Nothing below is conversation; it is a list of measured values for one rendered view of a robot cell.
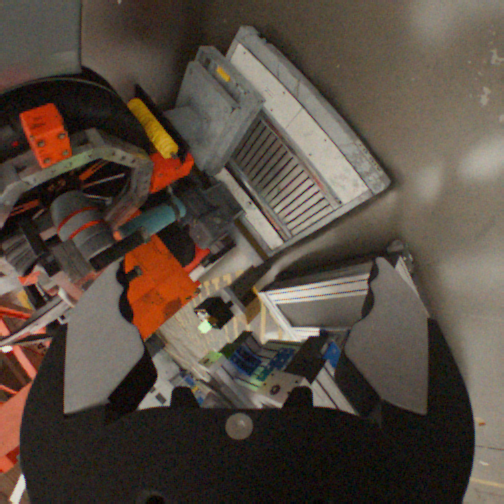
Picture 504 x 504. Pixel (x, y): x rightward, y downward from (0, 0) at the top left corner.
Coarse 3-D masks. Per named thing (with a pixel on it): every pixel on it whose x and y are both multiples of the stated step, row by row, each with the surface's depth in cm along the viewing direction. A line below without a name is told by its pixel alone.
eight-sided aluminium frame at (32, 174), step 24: (72, 144) 44; (96, 144) 45; (120, 144) 56; (0, 168) 34; (24, 168) 38; (48, 168) 39; (72, 168) 45; (144, 168) 67; (0, 192) 34; (144, 192) 81; (0, 216) 38; (120, 216) 85; (0, 264) 48
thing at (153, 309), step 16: (176, 272) 115; (160, 288) 108; (176, 288) 112; (192, 288) 115; (144, 304) 103; (160, 304) 106; (176, 304) 109; (144, 320) 100; (160, 320) 104; (144, 336) 98; (16, 400) 64; (0, 416) 58; (16, 416) 62; (0, 432) 56; (16, 432) 59; (0, 448) 54
